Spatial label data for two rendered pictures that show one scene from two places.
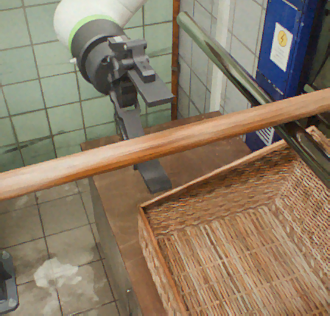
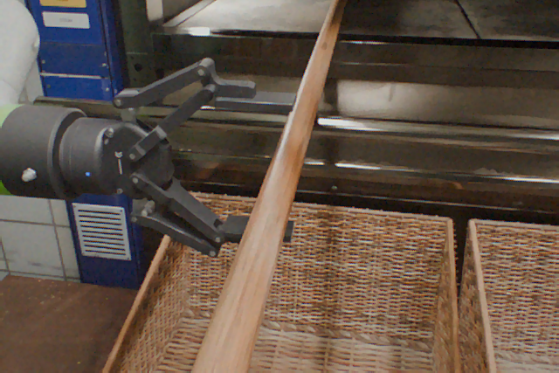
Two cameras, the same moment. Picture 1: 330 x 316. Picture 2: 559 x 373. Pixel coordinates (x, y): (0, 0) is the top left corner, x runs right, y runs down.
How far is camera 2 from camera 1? 45 cm
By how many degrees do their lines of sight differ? 50
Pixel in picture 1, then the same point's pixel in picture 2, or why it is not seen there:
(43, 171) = (267, 239)
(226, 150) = (72, 304)
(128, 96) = (169, 163)
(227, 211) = (159, 349)
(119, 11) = (12, 99)
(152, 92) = (276, 99)
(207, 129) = (301, 133)
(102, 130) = not seen: outside the picture
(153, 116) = not seen: outside the picture
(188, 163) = (44, 349)
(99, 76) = (105, 165)
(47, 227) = not seen: outside the picture
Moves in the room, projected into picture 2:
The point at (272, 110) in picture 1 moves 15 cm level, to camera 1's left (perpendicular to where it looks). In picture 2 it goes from (310, 101) to (237, 147)
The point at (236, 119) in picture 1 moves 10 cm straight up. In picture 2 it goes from (304, 117) to (307, 24)
